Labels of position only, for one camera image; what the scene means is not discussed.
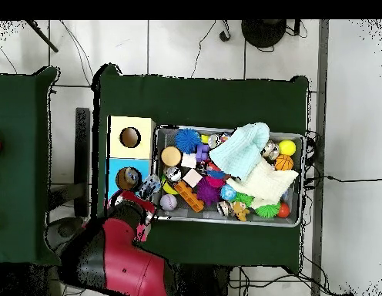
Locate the toy hamburger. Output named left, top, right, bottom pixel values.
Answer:
left=160, top=146, right=183, bottom=168

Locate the brown teddy bear toy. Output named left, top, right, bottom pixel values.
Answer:
left=230, top=200, right=250, bottom=222

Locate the grey rounded floor base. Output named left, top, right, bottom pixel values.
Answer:
left=44, top=217, right=85, bottom=251

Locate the blue spiky ball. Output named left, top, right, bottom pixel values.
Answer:
left=174, top=128, right=202, bottom=154

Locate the clear plastic packet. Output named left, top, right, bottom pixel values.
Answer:
left=137, top=173, right=162, bottom=200

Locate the black cable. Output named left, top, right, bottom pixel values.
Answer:
left=304, top=174, right=382, bottom=183

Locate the thin black rod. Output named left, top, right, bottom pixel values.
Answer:
left=25, top=19, right=59, bottom=53

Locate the orange toy basketball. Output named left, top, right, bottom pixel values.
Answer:
left=274, top=153, right=294, bottom=171

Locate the wooden box with three holes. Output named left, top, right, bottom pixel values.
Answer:
left=102, top=115, right=157, bottom=242

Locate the white toy baseball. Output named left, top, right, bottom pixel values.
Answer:
left=159, top=193, right=179, bottom=212

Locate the cream knitted cloth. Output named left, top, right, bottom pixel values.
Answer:
left=226, top=156, right=300, bottom=209

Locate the yellow ball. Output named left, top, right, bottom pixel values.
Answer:
left=277, top=139, right=297, bottom=156

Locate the black round stand base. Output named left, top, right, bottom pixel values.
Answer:
left=240, top=19, right=287, bottom=49

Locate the wooden cube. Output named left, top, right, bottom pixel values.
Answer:
left=182, top=168, right=203, bottom=188

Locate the clear mesh bin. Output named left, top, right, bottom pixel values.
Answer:
left=149, top=124, right=306, bottom=228

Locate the dark green table cloth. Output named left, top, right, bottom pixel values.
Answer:
left=91, top=63, right=310, bottom=268
left=0, top=66, right=64, bottom=267

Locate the black upright panel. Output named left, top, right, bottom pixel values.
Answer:
left=74, top=107, right=91, bottom=218

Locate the mint green cloth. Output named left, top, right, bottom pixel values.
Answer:
left=208, top=122, right=270, bottom=181

